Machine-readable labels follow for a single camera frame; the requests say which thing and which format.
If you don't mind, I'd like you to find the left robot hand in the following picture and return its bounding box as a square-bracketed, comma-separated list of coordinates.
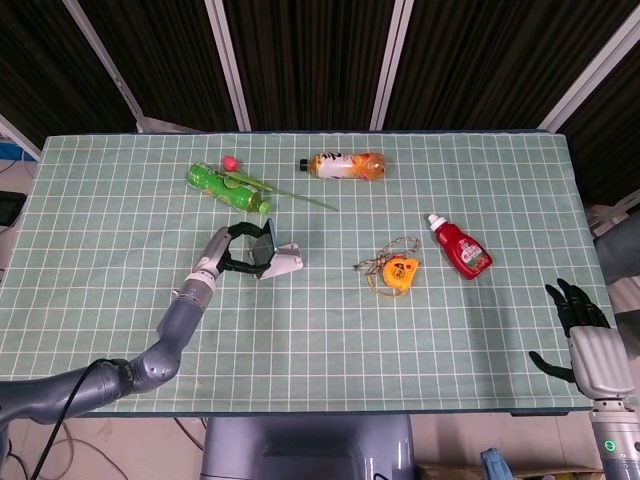
[187, 222, 274, 287]

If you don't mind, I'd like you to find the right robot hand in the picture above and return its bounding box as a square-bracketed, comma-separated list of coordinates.
[528, 277, 636, 401]

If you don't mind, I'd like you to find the white folding phone stand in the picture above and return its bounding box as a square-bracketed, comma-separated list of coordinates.
[257, 242, 305, 281]

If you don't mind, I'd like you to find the green plastic drink bottle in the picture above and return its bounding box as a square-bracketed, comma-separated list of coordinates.
[187, 162, 273, 215]

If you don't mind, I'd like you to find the green plant stem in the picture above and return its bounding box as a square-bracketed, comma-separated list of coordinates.
[221, 155, 340, 213]

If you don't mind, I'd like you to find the cardboard box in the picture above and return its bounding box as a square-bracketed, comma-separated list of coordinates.
[417, 462, 606, 480]

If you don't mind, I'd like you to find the green checkered tablecloth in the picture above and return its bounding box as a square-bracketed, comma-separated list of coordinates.
[0, 130, 616, 417]

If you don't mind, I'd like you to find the blue cloth on floor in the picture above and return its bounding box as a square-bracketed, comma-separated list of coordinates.
[480, 448, 512, 480]

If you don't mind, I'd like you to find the orange tea bottle black cap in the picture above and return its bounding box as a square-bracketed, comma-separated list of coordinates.
[299, 152, 389, 182]

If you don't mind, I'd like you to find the red ketchup bottle white cap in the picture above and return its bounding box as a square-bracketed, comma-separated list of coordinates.
[427, 213, 494, 281]

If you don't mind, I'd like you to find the black device on floor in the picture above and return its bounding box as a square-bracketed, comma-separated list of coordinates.
[0, 192, 26, 226]

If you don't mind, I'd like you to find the grey robot torso base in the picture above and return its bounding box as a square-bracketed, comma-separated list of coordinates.
[199, 415, 417, 480]

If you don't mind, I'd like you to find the white frame post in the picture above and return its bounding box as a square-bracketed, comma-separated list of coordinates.
[369, 0, 412, 132]
[0, 113, 42, 162]
[203, 0, 252, 132]
[538, 7, 640, 132]
[62, 0, 146, 125]

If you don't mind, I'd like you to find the yellow tape measure with lanyard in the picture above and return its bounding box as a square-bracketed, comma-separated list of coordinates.
[353, 236, 422, 299]

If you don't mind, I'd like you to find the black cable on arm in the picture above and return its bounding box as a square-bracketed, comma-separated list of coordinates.
[29, 357, 126, 480]

